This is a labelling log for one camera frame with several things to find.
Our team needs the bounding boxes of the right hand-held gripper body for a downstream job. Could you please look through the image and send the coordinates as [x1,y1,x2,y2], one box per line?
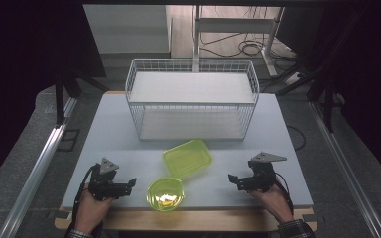
[242,151,288,192]

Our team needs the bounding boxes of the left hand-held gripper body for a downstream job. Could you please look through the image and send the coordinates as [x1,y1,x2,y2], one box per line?
[88,157,127,201]

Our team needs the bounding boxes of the round green lidded container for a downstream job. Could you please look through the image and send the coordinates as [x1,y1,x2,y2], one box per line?
[146,177,186,212]

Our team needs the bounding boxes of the rectangular green lidded container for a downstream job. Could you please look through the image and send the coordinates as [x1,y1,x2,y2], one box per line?
[162,138,213,181]

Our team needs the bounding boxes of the white wire storage rack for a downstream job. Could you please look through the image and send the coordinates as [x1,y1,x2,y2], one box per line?
[124,58,261,143]

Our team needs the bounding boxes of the person's right hand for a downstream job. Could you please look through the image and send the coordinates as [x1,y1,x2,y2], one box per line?
[249,182,294,224]

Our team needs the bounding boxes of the person's left hand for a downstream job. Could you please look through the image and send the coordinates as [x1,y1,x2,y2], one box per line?
[73,189,114,234]

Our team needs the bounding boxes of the black metal stand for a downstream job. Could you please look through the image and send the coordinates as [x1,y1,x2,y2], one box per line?
[273,62,346,134]
[53,65,111,129]

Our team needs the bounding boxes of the white power strip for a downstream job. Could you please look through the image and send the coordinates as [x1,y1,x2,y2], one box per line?
[283,71,305,86]

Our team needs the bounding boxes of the white cabinet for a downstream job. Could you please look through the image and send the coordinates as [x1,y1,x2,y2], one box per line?
[82,4,173,60]

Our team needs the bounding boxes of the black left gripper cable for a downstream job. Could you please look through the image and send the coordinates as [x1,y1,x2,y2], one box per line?
[71,164,99,232]

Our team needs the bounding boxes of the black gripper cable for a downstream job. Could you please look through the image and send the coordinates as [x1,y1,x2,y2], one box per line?
[71,164,99,232]
[274,172,295,216]

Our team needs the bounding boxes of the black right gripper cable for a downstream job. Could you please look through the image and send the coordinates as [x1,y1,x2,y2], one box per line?
[274,172,295,216]

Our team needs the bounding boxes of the black looped floor cable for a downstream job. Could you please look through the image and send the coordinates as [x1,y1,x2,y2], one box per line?
[286,124,308,152]

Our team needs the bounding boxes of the aluminium rail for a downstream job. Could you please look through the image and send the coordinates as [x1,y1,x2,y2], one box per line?
[308,100,381,238]
[0,97,79,238]

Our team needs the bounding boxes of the black floor cables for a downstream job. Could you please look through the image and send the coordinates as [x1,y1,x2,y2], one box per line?
[199,6,297,62]

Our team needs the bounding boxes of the white metal desk frame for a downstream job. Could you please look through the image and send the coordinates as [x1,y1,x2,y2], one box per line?
[192,4,286,77]

